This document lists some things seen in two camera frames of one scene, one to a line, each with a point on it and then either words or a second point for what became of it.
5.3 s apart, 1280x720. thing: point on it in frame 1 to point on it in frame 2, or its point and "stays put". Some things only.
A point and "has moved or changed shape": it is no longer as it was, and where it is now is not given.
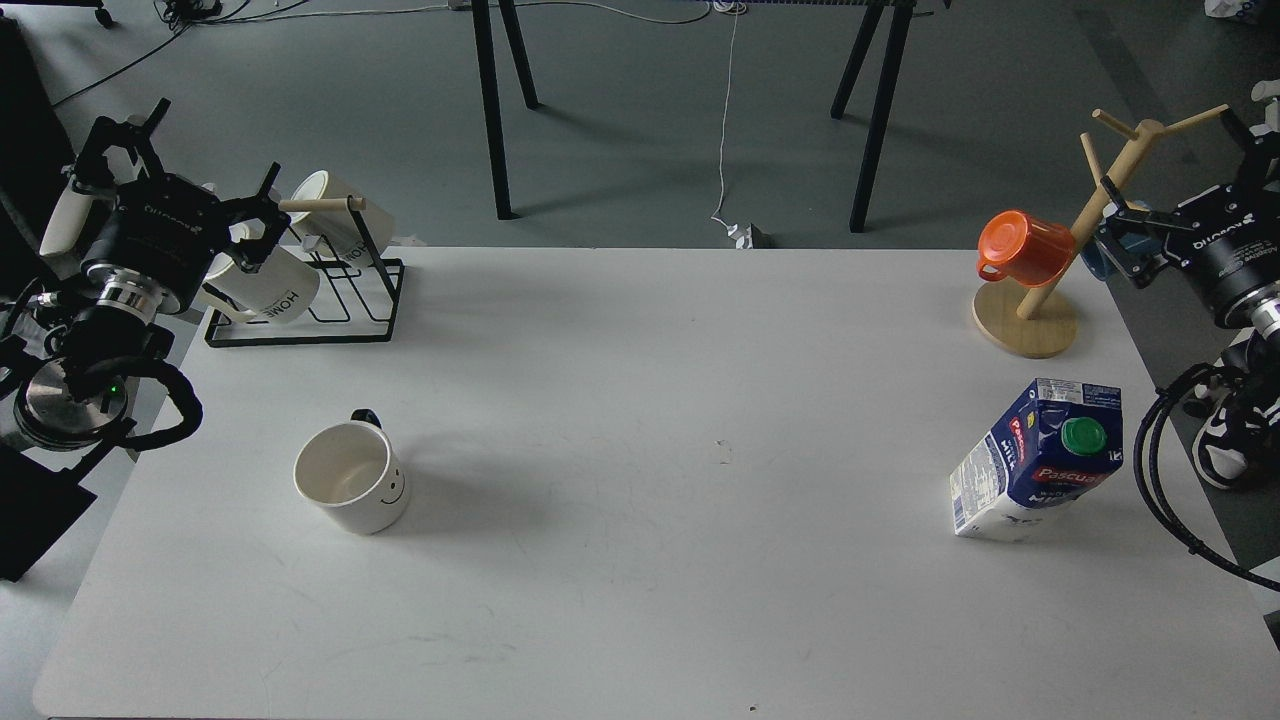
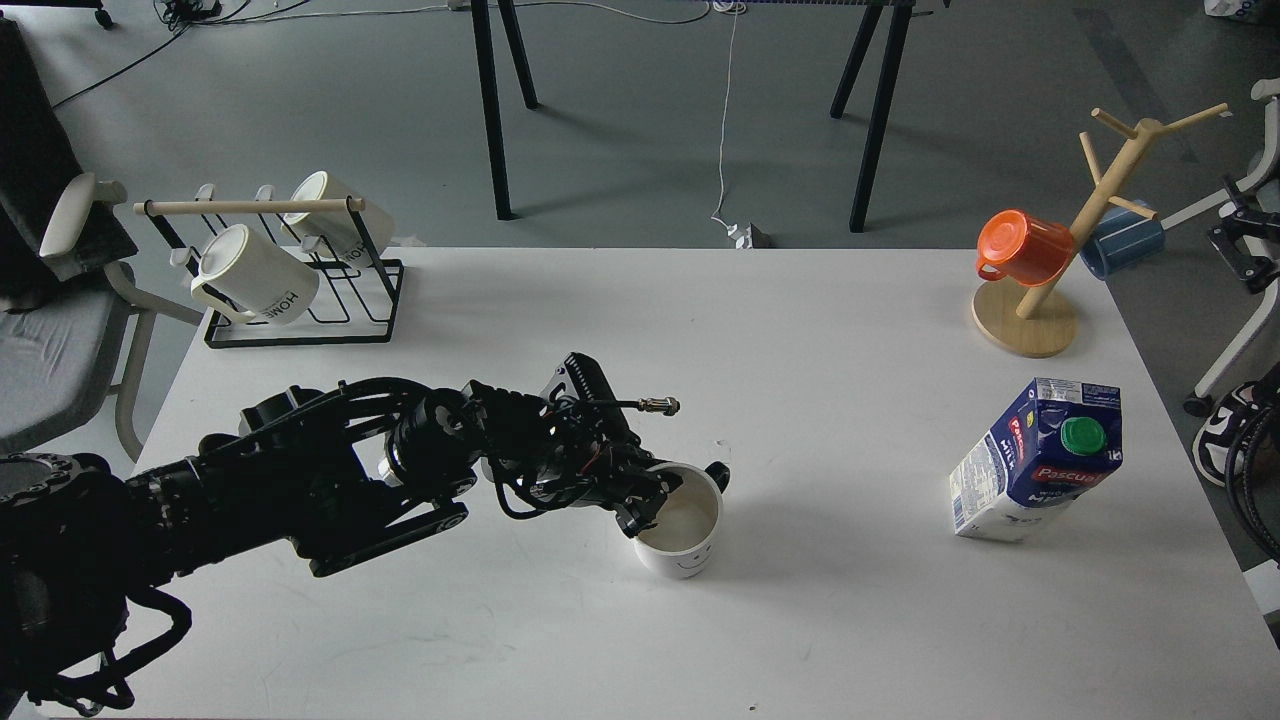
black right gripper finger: (1256, 155) to (1254, 272)
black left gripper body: (163, 232) to (571, 448)
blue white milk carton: (1059, 441) stays put
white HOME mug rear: (336, 230) stays put
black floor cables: (185, 13) stays put
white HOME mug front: (283, 289) stays put
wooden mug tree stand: (1041, 321) stays put
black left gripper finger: (251, 252) to (637, 511)
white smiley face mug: (349, 472) has moved or changed shape
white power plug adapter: (743, 240) stays put
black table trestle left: (484, 36) stays put
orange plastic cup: (1031, 252) stays put
